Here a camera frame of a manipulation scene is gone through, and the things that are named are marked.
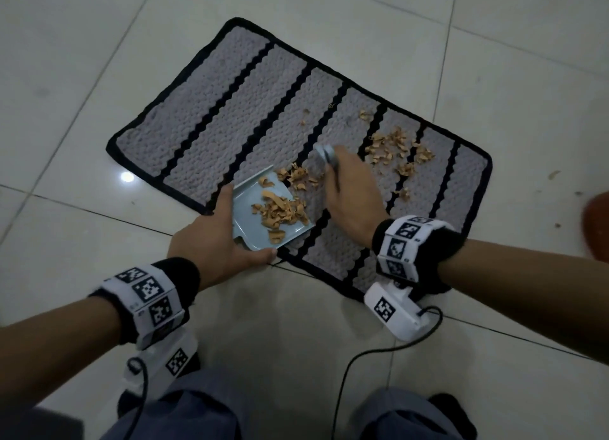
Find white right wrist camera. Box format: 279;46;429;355
363;282;432;343

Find light blue small dustpan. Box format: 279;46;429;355
231;165;317;253

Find small grey hand brush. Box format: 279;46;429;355
314;142;341;193

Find grey black striped floor mat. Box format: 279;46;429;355
106;17;494;302

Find black camera cable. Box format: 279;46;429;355
330;306;444;440
121;356;149;440

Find person's left hand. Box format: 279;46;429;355
167;183;279;291

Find black right camera cable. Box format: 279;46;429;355
330;306;444;440

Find person's grey trousers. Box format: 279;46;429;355
97;367;467;440

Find person's right hand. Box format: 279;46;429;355
323;147;391;248

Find person's black shoe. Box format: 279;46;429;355
427;393;478;440

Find person's right forearm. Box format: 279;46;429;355
437;237;609;365

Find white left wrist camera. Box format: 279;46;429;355
124;328;199;398

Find orange round object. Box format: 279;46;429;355
581;192;609;265

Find scattered spread of brown shavings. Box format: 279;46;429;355
358;110;436;203

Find left wristband with marker tags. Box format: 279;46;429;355
88;257;202;351

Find heap of brown shavings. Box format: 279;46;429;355
251;177;311;244

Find black left camera cable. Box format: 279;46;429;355
121;356;149;440

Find right wristband with marker tags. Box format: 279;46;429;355
372;215;465;296

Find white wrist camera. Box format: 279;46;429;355
363;282;432;343
124;328;199;398

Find person's left forearm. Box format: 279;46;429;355
0;296;121;419

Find wristband with marker tags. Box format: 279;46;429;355
372;215;465;296
88;257;202;351

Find cluster of brown shavings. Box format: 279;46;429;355
276;163;325;191

